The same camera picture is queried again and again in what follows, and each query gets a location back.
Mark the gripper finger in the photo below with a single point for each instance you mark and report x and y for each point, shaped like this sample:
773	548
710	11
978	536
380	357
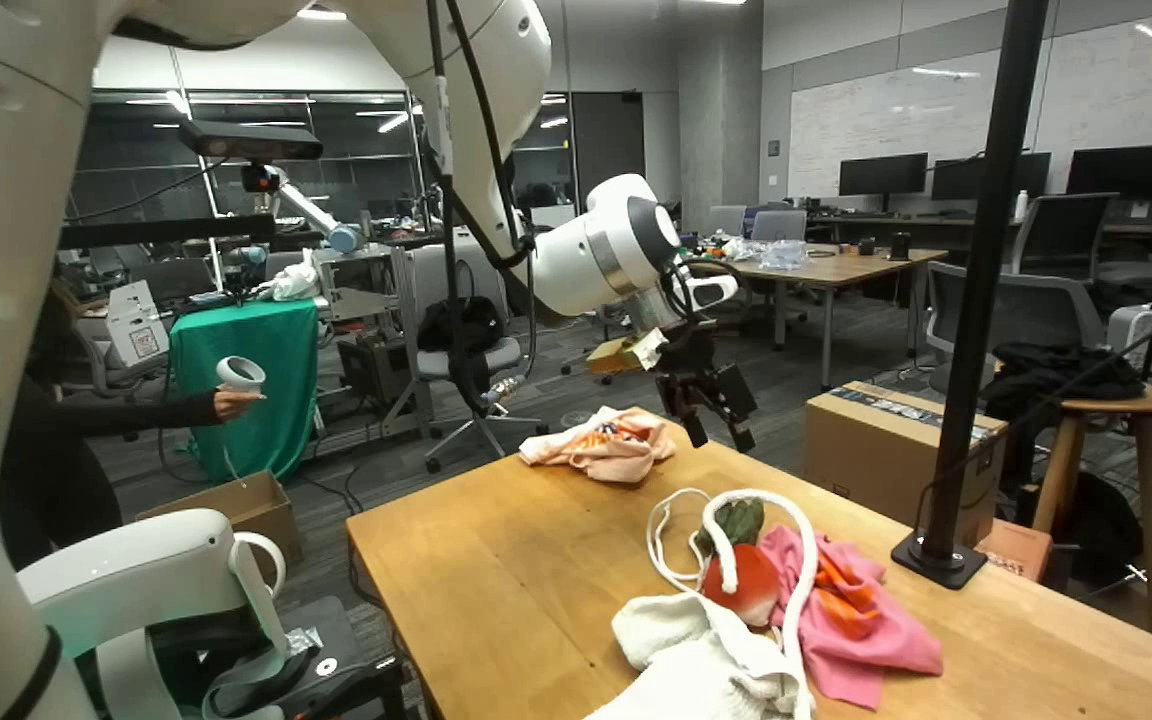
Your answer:
740	436
694	428

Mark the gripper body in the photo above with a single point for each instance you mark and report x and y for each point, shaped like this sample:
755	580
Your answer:
711	385

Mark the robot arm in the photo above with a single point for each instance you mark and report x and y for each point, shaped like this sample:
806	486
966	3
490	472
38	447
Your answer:
6	300

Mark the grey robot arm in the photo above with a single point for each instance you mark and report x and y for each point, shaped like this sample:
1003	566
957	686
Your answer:
316	218

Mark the green plush vegetable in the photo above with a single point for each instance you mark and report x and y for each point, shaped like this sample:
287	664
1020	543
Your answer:
741	520

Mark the peach cloth with orange print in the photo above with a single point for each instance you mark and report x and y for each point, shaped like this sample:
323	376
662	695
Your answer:
606	450

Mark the large cardboard box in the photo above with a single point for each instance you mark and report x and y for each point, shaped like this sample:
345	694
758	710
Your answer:
866	450

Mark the clear plastic bags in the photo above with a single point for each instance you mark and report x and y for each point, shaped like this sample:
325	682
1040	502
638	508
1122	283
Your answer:
771	253

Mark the red plush fruit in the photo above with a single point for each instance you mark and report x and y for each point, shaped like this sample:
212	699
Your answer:
751	590

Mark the wooden table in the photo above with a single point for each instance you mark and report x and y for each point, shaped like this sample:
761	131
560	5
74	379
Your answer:
836	268

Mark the pink cloth with orange print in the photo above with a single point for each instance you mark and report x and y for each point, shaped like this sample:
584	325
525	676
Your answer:
856	630

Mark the white towel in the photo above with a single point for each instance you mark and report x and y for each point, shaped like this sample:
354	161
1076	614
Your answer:
686	660

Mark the grey office chair with bag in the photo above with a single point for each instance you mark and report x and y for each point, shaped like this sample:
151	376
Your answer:
476	350

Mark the black cup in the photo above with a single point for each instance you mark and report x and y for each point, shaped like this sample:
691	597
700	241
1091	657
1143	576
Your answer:
900	247

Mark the dark door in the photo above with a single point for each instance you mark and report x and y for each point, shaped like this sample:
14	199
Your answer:
608	150

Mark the row of monitors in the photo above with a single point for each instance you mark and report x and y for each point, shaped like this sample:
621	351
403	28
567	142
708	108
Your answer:
881	175

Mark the black pole stand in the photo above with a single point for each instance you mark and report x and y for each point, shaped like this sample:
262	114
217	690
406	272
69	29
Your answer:
981	300

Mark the small orange box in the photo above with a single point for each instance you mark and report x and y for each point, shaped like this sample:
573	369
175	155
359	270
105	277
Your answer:
1016	548

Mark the whiteboard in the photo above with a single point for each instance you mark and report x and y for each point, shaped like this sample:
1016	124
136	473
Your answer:
886	120

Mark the black garment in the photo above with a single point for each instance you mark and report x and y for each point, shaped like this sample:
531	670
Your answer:
1056	375

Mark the white bottle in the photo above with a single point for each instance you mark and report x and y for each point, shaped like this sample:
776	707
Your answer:
1021	205

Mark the wooden stool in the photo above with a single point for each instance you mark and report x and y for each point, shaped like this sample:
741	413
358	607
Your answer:
1136	420

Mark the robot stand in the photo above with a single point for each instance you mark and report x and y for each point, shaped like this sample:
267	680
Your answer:
336	660

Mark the table with green cloth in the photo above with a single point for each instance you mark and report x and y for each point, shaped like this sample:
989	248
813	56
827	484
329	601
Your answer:
256	390

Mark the open cardboard box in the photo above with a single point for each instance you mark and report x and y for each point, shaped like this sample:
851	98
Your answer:
256	510

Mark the hand controller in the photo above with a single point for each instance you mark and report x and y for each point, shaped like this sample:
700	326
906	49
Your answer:
239	373

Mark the white machine box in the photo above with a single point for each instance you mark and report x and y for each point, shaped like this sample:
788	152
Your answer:
136	325

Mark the person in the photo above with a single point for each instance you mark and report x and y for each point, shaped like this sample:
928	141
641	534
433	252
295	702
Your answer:
56	470

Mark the camera on mount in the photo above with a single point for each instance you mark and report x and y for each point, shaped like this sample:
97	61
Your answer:
251	142

